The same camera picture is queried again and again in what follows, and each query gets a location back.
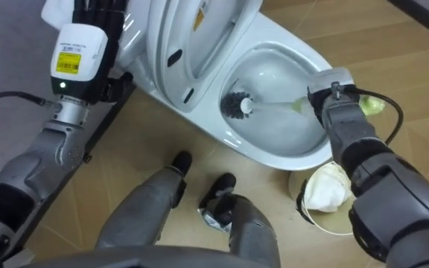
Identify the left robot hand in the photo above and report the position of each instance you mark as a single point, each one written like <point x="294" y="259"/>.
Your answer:
<point x="80" y="52"/>

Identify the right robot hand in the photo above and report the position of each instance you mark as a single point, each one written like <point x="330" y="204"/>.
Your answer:
<point x="330" y="80"/>

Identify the white toilet brush black bristles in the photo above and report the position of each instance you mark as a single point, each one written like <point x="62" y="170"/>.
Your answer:
<point x="245" y="105"/>

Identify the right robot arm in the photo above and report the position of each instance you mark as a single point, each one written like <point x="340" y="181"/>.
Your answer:
<point x="386" y="193"/>

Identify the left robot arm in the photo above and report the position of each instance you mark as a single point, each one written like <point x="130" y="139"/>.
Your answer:
<point x="43" y="160"/>

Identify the crumpled white paper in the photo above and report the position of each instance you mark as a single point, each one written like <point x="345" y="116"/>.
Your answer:
<point x="326" y="190"/>

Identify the white toilet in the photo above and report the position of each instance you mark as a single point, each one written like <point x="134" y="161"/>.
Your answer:
<point x="199" y="123"/>

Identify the cream plastic waste bin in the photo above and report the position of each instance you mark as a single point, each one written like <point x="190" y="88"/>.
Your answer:
<point x="330" y="224"/>

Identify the robot legs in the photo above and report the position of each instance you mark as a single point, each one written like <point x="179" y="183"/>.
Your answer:
<point x="143" y="212"/>

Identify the robot body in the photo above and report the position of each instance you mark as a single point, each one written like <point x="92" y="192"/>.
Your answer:
<point x="143" y="261"/>

